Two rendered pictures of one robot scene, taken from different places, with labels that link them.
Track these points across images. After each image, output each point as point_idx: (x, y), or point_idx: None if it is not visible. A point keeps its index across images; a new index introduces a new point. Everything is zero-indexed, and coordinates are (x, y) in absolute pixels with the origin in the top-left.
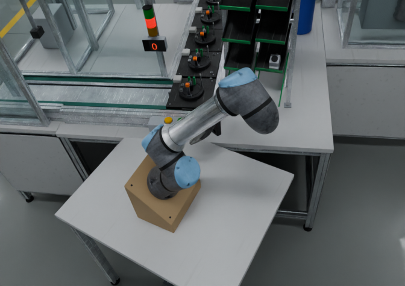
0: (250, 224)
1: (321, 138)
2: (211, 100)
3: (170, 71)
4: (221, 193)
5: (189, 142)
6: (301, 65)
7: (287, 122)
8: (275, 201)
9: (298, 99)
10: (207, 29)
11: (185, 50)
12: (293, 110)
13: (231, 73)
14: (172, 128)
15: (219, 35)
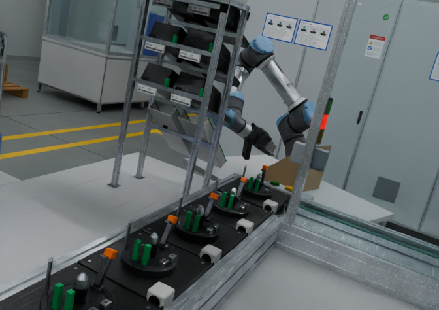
0: (234, 160)
1: (138, 157)
2: (276, 62)
3: (278, 223)
4: (248, 172)
5: (274, 155)
6: (65, 189)
7: (155, 171)
8: None
9: (120, 174)
10: (190, 219)
11: (245, 222)
12: None
13: (262, 47)
14: (299, 93)
15: (163, 225)
